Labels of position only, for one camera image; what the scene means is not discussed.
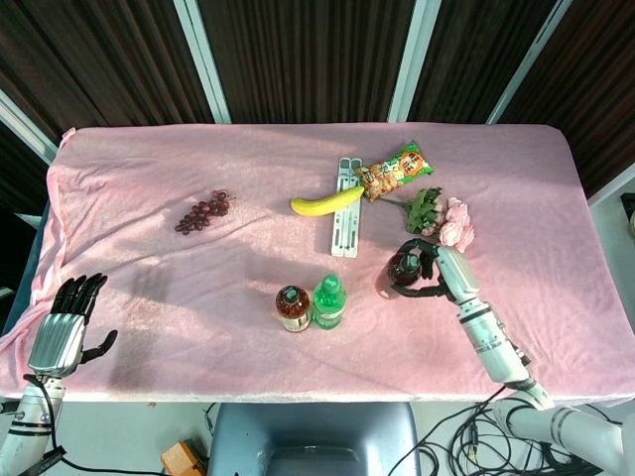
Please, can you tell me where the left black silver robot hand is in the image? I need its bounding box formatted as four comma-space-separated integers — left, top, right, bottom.
27, 272, 119, 381

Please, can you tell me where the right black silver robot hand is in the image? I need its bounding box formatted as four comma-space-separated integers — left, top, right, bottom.
391, 237, 481, 304

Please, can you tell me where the dark red bottle black cap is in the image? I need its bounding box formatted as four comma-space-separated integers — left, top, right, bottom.
384, 250, 424, 300

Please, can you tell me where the amber tea bottle white label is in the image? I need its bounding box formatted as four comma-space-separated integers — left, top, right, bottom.
275, 285, 313, 334

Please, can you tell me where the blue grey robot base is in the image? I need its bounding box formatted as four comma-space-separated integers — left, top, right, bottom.
206, 402, 423, 476

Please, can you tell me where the pink artificial flower bouquet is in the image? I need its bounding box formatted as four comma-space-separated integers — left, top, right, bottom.
381, 186, 476, 254

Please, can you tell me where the white folding stand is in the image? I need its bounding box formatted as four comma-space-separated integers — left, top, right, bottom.
330, 157, 366, 258

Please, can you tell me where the green orange snack packet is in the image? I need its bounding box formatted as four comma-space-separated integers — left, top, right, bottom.
353, 140, 437, 203

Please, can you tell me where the green soda bottle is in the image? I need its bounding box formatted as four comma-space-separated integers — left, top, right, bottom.
311, 274, 347, 331

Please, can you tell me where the yellow banana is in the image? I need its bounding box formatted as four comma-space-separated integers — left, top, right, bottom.
290, 186, 366, 218

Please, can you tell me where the orange box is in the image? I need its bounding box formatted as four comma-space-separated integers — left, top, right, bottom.
161, 439, 209, 476

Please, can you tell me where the purple grape bunch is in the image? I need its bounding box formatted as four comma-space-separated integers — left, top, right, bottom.
174, 188, 237, 235

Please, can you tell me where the pink fleece tablecloth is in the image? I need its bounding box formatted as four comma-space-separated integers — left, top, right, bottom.
0, 123, 635, 404

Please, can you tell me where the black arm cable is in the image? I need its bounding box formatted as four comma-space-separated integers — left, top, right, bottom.
22, 374, 168, 476

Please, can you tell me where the black printed strap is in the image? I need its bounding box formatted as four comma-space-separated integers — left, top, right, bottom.
29, 445, 68, 472

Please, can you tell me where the black floor cable tangle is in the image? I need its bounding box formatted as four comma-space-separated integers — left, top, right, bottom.
419, 386, 604, 476

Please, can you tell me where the white window frame post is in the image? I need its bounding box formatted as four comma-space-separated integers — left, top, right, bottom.
0, 88, 59, 165
485, 0, 576, 125
173, 0, 233, 124
388, 0, 443, 123

